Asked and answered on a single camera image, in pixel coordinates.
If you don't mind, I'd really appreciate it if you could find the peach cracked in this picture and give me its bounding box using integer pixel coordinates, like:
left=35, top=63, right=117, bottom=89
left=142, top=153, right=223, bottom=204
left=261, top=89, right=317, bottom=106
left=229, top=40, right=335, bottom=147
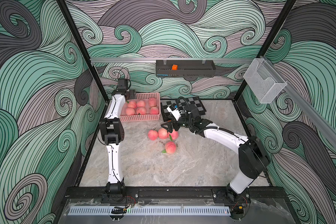
left=127, top=100, right=137, bottom=109

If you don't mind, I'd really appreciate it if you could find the aluminium wall rail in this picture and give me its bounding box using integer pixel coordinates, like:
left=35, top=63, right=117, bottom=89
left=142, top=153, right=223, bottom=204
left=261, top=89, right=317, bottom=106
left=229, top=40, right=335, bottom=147
left=259, top=55, right=336, bottom=161
left=90, top=57, right=254, bottom=64

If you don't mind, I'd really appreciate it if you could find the black wall shelf tray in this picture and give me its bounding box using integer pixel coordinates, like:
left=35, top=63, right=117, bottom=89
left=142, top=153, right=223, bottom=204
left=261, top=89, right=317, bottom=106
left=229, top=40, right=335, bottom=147
left=155, top=60, right=216, bottom=81

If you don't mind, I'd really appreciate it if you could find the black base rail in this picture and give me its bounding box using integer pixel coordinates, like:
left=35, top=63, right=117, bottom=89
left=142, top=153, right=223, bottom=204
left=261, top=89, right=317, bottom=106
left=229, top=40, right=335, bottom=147
left=63, top=187, right=287, bottom=205

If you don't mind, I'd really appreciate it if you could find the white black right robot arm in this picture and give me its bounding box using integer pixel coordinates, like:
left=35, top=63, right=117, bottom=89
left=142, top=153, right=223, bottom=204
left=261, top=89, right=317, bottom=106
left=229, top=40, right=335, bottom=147
left=161, top=104, right=270, bottom=203

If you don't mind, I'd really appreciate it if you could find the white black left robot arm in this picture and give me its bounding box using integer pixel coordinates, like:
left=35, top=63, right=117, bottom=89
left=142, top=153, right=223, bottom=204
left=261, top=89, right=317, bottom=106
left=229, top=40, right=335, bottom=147
left=99, top=78, right=131, bottom=201

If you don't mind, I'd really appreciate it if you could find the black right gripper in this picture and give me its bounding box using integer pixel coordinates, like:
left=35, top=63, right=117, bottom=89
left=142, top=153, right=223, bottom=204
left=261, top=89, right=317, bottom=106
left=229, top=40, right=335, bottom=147
left=163, top=113, right=195, bottom=132

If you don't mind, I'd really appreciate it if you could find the black frame post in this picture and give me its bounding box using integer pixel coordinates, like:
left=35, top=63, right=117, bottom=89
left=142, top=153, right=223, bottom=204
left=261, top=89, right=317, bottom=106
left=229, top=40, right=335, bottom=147
left=232, top=0, right=296, bottom=104
left=57, top=0, right=110, bottom=105

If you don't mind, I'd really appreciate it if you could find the peach pale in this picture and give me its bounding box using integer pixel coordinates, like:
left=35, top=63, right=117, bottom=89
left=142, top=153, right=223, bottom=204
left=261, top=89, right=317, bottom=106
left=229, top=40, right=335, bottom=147
left=158, top=128, right=169, bottom=140

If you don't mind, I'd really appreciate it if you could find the aluminium wall rail right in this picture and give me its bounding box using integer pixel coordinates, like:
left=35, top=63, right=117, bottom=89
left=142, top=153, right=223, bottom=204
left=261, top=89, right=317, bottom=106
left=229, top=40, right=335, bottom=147
left=259, top=55, right=336, bottom=161

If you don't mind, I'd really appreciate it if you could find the black frame post left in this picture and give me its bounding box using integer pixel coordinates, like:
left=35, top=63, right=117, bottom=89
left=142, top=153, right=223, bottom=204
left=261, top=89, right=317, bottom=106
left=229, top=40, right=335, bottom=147
left=57, top=0, right=110, bottom=105

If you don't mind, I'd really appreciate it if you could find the peach with leaf back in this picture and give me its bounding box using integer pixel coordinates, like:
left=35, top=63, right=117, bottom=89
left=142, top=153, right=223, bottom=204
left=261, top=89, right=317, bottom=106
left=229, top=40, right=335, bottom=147
left=149, top=106, right=160, bottom=114

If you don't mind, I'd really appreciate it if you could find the white vented cable duct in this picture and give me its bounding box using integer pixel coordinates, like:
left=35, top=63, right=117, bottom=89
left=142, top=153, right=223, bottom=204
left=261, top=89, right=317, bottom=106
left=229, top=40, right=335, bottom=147
left=68, top=205, right=231, bottom=216

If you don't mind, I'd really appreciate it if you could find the peach with leaf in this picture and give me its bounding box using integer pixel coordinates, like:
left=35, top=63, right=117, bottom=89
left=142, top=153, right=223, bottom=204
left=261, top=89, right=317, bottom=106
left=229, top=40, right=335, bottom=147
left=168, top=130, right=179, bottom=141
left=149, top=106, right=160, bottom=114

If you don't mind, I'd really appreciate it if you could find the pink perforated plastic basket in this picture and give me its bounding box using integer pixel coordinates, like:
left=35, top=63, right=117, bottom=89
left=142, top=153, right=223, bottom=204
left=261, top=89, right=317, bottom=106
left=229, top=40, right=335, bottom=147
left=120, top=92, right=161, bottom=122

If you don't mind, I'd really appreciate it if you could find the clear acrylic wall holder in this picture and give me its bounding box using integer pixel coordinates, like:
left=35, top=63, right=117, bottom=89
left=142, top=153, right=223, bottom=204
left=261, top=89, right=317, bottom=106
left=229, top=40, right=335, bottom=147
left=243, top=58, right=287, bottom=104

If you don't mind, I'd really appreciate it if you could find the aluminium wall rail back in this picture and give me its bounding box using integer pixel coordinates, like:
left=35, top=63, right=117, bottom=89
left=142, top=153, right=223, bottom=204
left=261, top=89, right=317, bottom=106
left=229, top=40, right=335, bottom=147
left=90, top=57, right=254, bottom=64

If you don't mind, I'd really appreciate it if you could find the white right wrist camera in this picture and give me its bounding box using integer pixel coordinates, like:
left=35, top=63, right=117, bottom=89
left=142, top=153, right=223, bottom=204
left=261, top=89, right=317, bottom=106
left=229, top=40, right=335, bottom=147
left=167, top=104, right=186, bottom=121

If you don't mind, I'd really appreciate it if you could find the black frame post right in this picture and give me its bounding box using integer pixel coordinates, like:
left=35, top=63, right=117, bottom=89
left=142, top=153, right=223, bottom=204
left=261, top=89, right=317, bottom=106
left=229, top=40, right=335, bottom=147
left=232, top=0, right=296, bottom=104

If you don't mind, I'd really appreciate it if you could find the black folding chess board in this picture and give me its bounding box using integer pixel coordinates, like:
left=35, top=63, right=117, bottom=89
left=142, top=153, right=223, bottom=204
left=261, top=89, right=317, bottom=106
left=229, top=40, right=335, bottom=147
left=160, top=96, right=207, bottom=122

